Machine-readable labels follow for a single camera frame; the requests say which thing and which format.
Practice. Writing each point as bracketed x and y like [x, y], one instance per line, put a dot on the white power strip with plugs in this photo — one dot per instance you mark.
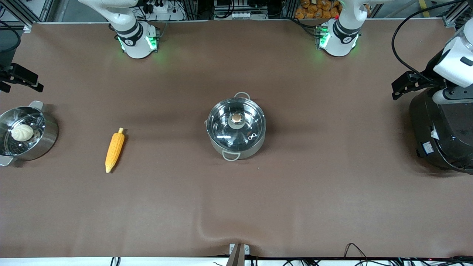
[157, 8]

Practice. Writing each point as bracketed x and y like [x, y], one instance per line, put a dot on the brown table mat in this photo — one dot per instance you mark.
[147, 203]

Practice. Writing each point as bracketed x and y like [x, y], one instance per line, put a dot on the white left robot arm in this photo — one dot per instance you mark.
[342, 37]

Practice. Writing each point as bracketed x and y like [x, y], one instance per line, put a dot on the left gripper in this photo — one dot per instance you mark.
[428, 74]

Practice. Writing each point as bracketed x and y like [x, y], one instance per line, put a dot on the small white power strip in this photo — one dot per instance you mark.
[242, 15]

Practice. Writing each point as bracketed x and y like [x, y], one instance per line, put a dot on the metal table clamp bracket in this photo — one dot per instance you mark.
[238, 249]

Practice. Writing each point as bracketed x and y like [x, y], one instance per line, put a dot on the steel steamer pot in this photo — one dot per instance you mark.
[46, 136]

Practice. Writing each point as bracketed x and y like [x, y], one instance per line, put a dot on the black rice cooker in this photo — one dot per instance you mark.
[447, 136]

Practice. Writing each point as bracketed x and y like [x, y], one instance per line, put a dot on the aluminium frame profile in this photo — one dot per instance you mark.
[22, 11]
[456, 16]

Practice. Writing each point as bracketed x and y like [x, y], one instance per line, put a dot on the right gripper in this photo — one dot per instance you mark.
[4, 70]

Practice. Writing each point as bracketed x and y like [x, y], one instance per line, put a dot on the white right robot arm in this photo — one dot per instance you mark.
[135, 35]

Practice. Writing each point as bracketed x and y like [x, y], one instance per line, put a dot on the glass pot lid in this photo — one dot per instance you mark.
[236, 123]

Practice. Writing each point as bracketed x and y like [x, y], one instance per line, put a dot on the white steamed bun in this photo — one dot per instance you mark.
[22, 133]

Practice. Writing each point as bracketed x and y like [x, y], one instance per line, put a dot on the steel cooking pot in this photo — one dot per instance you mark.
[252, 151]

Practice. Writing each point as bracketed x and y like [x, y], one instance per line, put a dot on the yellow corn cob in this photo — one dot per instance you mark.
[114, 149]

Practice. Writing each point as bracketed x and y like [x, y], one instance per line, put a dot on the bag of orange buns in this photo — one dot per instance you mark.
[317, 9]

